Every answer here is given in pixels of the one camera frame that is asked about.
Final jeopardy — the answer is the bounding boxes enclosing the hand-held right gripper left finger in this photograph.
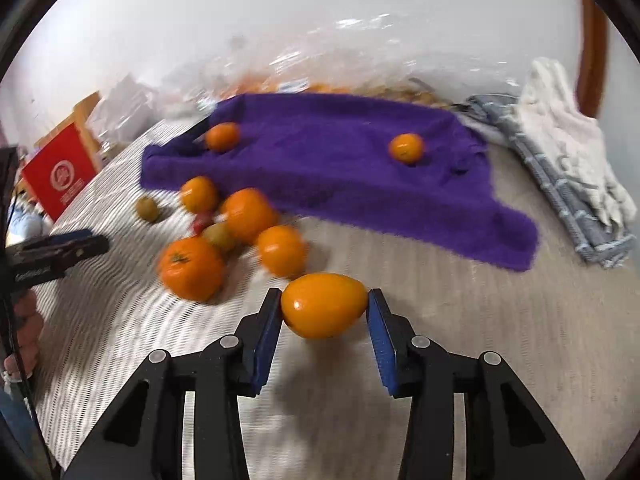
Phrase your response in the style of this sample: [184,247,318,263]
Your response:
[60,287,283,480]

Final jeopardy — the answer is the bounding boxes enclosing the yellow green pear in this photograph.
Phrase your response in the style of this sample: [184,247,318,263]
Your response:
[201,222,238,256]

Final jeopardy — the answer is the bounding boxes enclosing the white towel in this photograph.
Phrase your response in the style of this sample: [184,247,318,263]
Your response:
[516,57,637,233]

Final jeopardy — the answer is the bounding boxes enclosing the clear plastic bag of oranges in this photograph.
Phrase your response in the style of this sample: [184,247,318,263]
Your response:
[170,15,381,106]

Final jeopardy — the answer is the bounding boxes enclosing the white plastic bag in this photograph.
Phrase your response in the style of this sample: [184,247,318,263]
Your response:
[89,74,163,153]

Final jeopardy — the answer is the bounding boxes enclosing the purple towel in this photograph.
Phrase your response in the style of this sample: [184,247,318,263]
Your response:
[139,92,540,273]

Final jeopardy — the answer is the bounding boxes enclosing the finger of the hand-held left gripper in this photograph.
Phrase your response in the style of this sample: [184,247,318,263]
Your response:
[30,236,110,267]
[22,230,99,254]

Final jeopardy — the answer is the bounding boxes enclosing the brownish green pear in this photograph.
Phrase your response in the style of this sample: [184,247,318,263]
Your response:
[135,196,162,223]

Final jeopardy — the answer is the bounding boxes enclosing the striped bed sheet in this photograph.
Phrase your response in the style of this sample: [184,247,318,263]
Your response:
[27,119,640,480]

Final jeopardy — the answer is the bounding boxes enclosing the person's blue jeans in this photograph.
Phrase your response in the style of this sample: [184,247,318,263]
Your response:
[0,385,35,463]

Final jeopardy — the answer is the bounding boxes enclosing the grey plaid cloth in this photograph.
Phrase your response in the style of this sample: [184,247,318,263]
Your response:
[464,92,637,269]

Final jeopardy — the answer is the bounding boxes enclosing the light blue cloth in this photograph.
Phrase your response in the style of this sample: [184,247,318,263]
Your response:
[7,199,53,243]

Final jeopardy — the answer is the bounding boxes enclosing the large orange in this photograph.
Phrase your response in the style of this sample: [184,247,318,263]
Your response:
[158,236,226,303]
[220,187,281,246]

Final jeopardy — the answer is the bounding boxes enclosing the person's left hand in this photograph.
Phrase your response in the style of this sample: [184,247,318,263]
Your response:
[4,290,44,382]

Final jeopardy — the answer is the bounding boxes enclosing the smooth oval orange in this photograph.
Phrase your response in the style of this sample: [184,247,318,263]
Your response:
[280,272,370,340]

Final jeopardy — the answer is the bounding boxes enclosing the red paper bag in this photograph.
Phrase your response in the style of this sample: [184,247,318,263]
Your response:
[21,122,99,222]

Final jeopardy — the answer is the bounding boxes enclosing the clear bag of brown fruits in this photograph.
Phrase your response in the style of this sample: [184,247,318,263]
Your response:
[367,77,453,110]

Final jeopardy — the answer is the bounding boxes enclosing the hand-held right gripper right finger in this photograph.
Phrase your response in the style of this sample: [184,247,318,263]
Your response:
[366,288,586,480]

